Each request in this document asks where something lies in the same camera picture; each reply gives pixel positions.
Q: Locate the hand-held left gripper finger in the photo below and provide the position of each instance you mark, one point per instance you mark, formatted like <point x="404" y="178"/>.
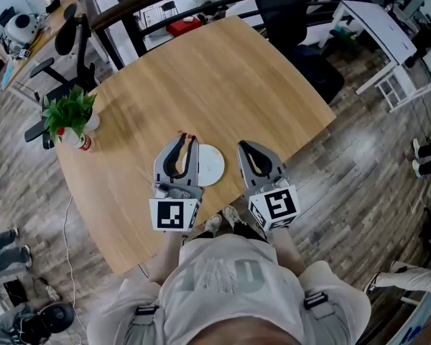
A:
<point x="194" y="171"/>
<point x="159" y="169"/>

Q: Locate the red box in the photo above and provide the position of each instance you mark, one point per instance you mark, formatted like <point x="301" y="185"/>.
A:
<point x="183" y="27"/>

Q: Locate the person's right forearm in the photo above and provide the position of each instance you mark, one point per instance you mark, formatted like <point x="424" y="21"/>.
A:
<point x="289" y="250"/>

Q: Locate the person's left forearm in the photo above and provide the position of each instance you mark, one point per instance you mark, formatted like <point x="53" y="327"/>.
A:
<point x="165" y="257"/>

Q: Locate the person's beige shirt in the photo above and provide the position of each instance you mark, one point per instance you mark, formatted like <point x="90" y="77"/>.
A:
<point x="230" y="286"/>

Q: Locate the white table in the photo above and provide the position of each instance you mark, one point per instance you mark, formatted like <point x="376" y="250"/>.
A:
<point x="377" y="31"/>

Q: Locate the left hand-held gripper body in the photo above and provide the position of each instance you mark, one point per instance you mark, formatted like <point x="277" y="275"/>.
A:
<point x="170" y="214"/>

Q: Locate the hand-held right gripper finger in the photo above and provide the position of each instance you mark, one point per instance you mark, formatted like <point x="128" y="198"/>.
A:
<point x="278" y="171"/>
<point x="245" y="173"/>

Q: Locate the black office chair with armrests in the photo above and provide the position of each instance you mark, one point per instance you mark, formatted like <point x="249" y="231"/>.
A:
<point x="66" y="38"/>

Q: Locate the white round robot head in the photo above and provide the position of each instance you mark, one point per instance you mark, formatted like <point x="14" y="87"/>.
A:
<point x="21" y="29"/>

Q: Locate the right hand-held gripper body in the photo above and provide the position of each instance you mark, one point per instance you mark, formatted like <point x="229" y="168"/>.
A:
<point x="280" y="205"/>

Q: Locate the red white can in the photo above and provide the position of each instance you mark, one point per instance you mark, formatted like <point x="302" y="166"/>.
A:
<point x="80" y="141"/>

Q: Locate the person's left white shoe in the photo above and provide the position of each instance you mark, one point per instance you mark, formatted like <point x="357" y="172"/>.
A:
<point x="212" y="225"/>

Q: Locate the person's right white shoe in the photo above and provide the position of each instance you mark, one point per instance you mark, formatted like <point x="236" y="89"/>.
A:
<point x="232" y="216"/>

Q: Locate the green potted plant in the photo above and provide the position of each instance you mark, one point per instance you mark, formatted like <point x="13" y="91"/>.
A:
<point x="70" y="111"/>

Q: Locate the black round helmet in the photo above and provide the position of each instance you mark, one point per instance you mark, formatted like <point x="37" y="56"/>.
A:
<point x="57" y="316"/>

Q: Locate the person's white shoe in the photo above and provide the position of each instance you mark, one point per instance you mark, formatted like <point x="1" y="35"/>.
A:
<point x="232" y="216"/>
<point x="212" y="225"/>

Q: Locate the white round plate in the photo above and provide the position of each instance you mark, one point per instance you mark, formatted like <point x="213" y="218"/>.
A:
<point x="212" y="165"/>

